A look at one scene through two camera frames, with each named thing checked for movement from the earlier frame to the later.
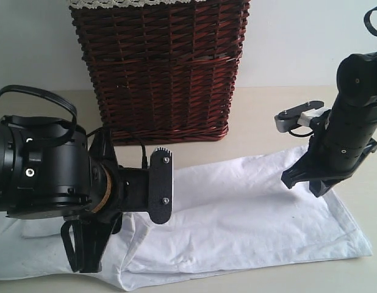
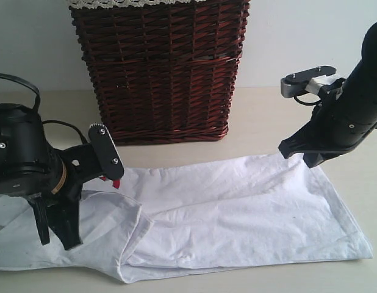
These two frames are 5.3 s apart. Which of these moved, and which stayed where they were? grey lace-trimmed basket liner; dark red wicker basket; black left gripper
Moved: black left gripper
Stayed: dark red wicker basket; grey lace-trimmed basket liner
